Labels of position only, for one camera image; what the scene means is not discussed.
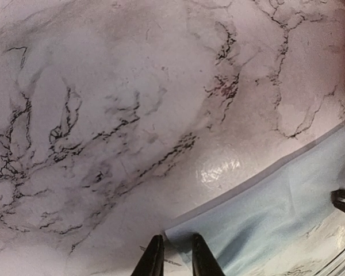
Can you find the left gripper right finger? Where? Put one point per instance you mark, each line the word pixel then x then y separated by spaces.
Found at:
pixel 203 261

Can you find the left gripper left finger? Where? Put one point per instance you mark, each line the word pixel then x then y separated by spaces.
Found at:
pixel 151 262

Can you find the front aluminium rail base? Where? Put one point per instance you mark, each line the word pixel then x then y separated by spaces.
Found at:
pixel 335 266

